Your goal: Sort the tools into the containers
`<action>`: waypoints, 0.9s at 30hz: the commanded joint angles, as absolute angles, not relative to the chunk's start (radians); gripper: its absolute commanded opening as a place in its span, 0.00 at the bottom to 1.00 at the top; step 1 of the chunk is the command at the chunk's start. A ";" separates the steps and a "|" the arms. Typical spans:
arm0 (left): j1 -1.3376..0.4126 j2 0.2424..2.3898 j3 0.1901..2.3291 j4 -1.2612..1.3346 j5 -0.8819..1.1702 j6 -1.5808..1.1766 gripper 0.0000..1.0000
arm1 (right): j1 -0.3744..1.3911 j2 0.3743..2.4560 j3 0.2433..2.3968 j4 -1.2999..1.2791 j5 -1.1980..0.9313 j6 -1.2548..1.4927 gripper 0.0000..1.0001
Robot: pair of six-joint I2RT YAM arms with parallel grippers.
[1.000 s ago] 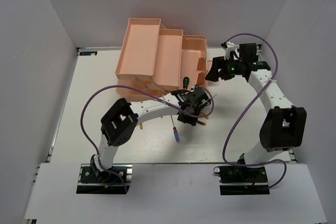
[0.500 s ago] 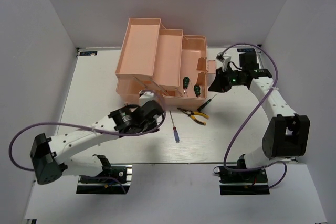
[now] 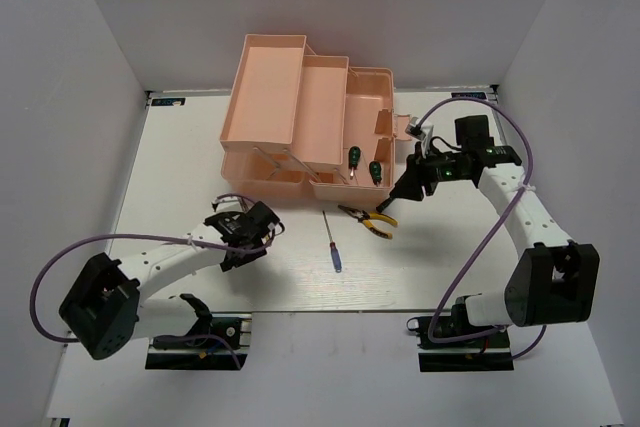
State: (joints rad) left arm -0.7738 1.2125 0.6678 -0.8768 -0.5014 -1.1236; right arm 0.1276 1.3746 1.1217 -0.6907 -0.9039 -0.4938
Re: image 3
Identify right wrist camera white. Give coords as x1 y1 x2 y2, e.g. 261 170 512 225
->
405 117 434 157

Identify blue label sticker left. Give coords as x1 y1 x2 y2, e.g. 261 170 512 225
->
151 97 186 107

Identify blue label sticker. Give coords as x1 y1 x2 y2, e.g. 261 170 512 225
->
451 91 487 100
151 97 186 107

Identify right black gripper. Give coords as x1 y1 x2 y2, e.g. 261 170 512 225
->
390 141 470 202

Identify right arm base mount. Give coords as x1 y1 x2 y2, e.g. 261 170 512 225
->
406 316 514 373

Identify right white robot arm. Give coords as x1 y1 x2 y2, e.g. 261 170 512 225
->
377 115 600 346

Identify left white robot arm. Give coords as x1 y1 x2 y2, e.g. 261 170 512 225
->
59 202 282 360

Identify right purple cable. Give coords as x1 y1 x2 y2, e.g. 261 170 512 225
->
414 96 547 361

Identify blue label sticker right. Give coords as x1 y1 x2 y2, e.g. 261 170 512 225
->
451 91 487 100

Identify green stubby screwdriver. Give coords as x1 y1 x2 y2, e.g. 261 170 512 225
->
368 161 383 186
347 146 361 180

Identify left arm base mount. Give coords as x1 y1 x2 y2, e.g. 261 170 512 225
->
145 313 252 371

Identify pink plastic toolbox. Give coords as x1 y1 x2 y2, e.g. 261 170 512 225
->
220 34 409 208

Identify blue handle screwdriver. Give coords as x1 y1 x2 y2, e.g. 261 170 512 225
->
322 211 342 273

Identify purple cable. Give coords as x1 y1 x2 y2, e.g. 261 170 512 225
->
29 194 289 368
414 96 547 361

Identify yellow pliers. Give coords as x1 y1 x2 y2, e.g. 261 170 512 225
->
338 205 398 240

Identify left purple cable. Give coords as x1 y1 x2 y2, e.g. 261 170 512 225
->
29 194 289 368

